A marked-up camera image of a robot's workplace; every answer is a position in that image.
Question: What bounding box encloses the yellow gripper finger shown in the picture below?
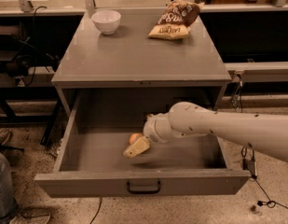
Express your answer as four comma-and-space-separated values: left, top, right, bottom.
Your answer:
123, 136, 150, 158

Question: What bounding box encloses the open grey top drawer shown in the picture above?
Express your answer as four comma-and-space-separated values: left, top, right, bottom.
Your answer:
35, 88, 250, 198

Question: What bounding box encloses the black cable under drawer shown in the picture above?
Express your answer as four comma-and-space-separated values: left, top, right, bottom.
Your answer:
89, 197, 103, 224

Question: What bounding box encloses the person's jeans leg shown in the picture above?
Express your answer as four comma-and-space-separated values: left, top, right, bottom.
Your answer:
0, 153, 19, 224

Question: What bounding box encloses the black drawer handle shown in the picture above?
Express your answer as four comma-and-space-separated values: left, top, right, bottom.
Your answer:
126, 181, 161, 195

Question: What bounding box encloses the grey shoe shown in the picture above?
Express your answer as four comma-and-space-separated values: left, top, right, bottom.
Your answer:
9, 208, 51, 224

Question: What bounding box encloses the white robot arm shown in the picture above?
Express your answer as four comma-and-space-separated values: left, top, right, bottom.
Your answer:
124, 102, 288, 163

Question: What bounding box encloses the brown chip bag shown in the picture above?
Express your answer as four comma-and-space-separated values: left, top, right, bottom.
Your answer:
148, 0, 204, 40

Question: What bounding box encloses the black cable with adapter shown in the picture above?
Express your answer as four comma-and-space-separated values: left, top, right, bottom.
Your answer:
230, 73, 288, 214

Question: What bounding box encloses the white ceramic bowl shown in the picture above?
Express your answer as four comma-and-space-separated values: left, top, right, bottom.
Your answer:
91, 10, 121, 35

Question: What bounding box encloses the orange fruit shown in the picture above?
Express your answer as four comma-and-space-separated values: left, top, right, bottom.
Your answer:
129, 133, 143, 145

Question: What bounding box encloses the grey cabinet counter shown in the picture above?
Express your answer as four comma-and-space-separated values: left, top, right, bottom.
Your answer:
52, 8, 230, 113

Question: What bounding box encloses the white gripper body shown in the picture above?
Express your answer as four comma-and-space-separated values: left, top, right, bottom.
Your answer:
144, 113, 174, 143

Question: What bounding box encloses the dark machinery on shelf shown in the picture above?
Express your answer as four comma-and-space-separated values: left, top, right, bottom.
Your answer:
0, 23, 60, 87

